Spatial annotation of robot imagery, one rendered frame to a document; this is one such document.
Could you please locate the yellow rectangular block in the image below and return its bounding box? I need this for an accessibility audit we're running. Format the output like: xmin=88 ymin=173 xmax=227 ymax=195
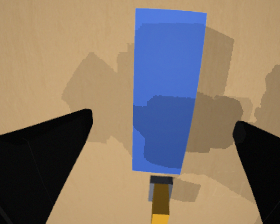
xmin=151 ymin=183 xmax=170 ymax=224

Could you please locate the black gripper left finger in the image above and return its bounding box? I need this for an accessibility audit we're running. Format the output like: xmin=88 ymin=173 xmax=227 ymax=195
xmin=0 ymin=108 xmax=92 ymax=224

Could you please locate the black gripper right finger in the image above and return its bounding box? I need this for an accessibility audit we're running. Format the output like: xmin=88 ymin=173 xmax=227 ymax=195
xmin=232 ymin=121 xmax=280 ymax=224

